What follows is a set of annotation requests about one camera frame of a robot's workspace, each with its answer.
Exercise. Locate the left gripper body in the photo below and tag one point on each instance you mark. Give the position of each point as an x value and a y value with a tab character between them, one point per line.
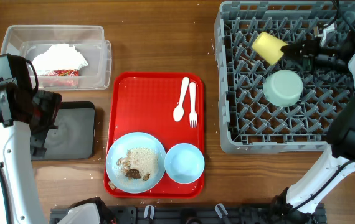
47	105

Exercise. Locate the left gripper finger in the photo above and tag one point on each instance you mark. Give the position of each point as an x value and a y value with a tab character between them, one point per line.
52	127
37	149

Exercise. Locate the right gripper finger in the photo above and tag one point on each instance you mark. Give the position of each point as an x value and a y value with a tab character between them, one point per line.
307	65
293	50

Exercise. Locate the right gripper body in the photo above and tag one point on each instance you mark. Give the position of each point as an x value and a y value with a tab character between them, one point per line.
308	50

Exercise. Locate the yellow plastic cup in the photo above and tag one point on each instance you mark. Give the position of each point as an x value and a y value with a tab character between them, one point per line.
269	47

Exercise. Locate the red candy wrapper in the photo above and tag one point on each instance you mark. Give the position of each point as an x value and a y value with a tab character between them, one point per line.
61	78

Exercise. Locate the mint green bowl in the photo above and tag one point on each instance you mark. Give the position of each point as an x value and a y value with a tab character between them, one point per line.
283	88

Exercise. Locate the white paper napkin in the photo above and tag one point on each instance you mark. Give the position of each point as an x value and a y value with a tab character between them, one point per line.
59	57

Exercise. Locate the grey dishwasher rack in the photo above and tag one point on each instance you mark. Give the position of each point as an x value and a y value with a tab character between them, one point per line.
248	122

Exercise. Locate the white plastic fork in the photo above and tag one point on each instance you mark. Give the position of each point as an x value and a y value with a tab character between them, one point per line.
193	114

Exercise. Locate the white plastic spoon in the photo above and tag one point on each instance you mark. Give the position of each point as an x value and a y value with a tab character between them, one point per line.
178	112

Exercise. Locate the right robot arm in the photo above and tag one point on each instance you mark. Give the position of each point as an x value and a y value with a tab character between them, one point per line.
298	202

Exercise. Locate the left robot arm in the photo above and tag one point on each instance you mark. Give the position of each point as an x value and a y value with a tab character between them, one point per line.
26	116

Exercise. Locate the clear plastic waste bin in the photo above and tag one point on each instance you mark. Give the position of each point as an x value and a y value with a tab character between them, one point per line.
29	41

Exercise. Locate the black rectangular tray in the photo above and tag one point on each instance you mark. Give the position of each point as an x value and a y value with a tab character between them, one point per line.
74	138

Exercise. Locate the large light blue plate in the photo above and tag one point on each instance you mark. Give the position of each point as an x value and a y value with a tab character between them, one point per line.
119	149

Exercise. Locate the food scrap on tray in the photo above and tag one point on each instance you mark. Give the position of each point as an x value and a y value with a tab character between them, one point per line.
111	185

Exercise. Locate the red plastic serving tray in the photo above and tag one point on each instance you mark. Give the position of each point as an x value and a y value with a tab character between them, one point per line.
144	102

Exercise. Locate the small light blue bowl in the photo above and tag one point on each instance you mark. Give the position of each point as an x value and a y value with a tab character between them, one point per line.
184	163

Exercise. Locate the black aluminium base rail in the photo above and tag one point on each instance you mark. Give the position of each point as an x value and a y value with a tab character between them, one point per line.
170	215

